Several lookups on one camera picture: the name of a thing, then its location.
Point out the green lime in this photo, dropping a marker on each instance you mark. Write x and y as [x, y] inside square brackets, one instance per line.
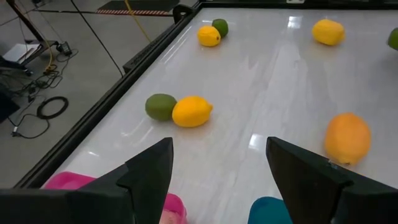
[221, 26]
[394, 39]
[159, 107]

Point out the large yellow-orange lemon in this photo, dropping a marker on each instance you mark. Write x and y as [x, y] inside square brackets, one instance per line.
[347, 138]

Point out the black rail clamp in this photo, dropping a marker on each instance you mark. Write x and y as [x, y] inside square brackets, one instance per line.
[178, 11]

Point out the black power adapter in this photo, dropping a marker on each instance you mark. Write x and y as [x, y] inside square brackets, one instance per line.
[64, 48]

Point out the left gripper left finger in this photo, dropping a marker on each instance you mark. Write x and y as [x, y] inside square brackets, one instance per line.
[146, 186]

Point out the black floor mat striped edge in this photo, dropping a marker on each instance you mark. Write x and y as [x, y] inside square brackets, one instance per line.
[140, 4]

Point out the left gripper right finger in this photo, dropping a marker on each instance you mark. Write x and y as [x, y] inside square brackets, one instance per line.
[304, 186]

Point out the blue basket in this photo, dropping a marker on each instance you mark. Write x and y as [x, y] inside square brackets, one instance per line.
[265, 213]

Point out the black table frame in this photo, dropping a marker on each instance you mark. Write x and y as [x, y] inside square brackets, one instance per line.
[93, 113]

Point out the black stand leg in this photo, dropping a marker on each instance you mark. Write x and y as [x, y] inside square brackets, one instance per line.
[25, 21]

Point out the pink basket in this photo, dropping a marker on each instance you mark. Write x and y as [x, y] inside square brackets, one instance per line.
[68, 181]

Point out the yellow lemon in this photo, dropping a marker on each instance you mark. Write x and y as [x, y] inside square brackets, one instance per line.
[191, 112]
[328, 32]
[207, 36]

